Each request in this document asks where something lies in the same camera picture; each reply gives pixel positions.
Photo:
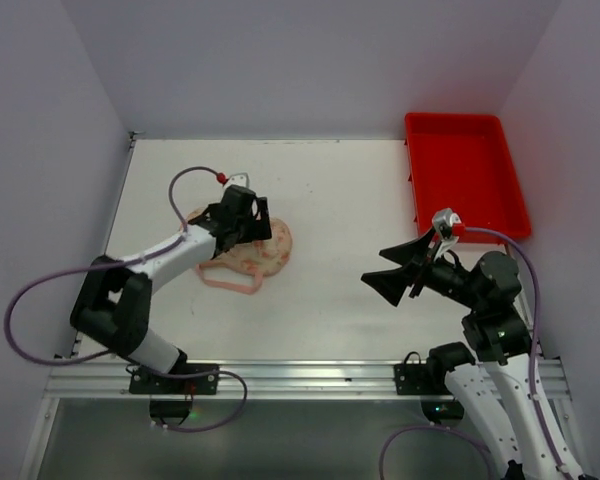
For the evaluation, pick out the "aluminium front rail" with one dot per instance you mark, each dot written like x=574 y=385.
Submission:
x=266 y=380

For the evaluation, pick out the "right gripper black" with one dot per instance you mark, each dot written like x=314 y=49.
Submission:
x=420 y=270

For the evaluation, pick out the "floral mesh laundry bag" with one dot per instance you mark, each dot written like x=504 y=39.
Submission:
x=256 y=260

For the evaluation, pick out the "red plastic tray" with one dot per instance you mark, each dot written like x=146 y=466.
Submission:
x=463 y=162

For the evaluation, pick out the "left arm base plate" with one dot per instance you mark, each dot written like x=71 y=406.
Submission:
x=205 y=381

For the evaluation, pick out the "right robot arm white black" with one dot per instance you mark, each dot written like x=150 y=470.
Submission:
x=494 y=372

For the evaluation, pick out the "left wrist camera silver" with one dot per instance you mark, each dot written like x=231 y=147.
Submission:
x=238 y=179

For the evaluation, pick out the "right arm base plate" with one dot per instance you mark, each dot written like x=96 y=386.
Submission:
x=412 y=377

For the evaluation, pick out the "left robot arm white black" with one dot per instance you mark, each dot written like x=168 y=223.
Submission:
x=114 y=303

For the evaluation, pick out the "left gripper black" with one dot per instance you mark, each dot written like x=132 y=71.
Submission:
x=262 y=218

